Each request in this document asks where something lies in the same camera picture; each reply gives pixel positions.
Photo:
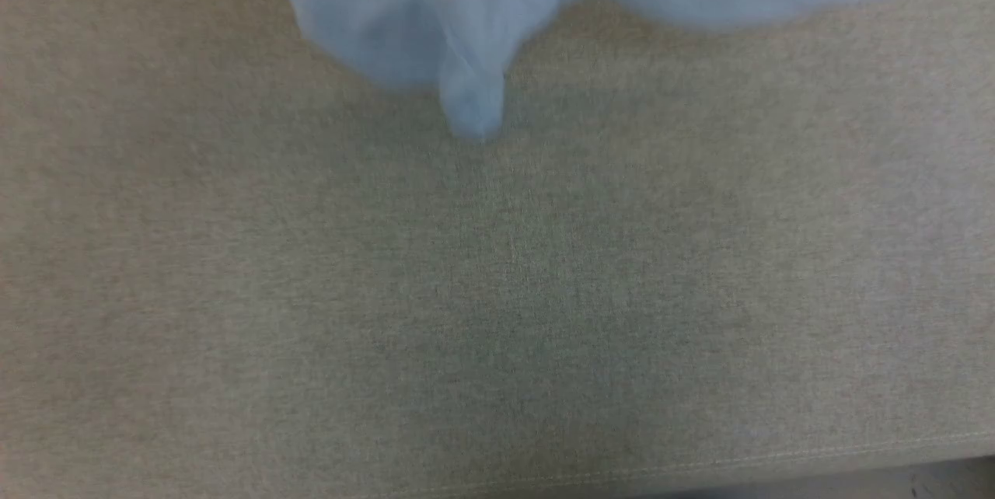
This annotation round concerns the light blue shirt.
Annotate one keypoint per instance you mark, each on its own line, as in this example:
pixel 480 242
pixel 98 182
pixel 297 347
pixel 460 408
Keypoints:
pixel 466 17

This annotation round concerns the grey fabric sofa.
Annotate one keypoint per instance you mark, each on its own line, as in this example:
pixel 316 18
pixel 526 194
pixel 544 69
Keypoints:
pixel 497 289

